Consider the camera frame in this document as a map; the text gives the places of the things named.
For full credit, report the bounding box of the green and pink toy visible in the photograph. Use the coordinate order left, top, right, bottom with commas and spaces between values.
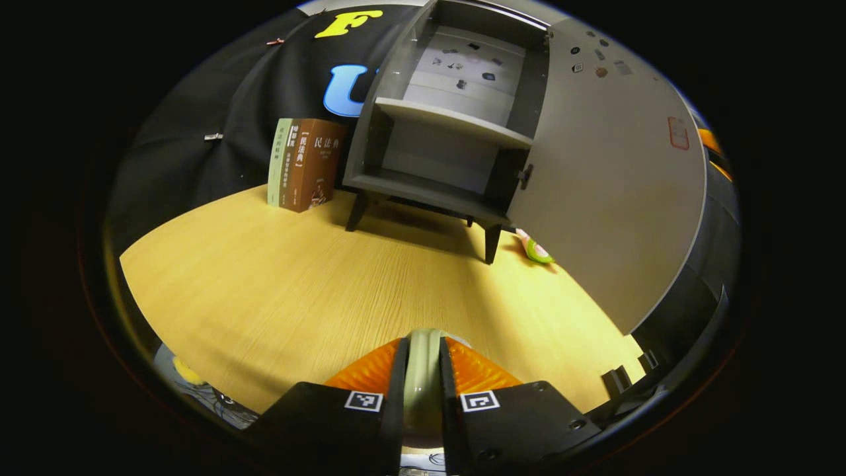
515, 227, 555, 265

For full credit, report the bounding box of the grey cabinet door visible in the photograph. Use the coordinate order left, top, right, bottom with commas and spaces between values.
506, 17, 709, 335

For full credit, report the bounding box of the brown and white book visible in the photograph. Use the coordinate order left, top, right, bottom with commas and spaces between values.
280, 119, 304, 211

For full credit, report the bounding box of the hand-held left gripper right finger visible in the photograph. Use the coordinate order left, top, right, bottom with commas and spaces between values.
439, 336, 603, 476

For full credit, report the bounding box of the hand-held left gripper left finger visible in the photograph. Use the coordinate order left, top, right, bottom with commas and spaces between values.
247, 337, 410, 476

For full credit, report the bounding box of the black backdrop cloth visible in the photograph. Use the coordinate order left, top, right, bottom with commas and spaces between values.
106, 3, 744, 397

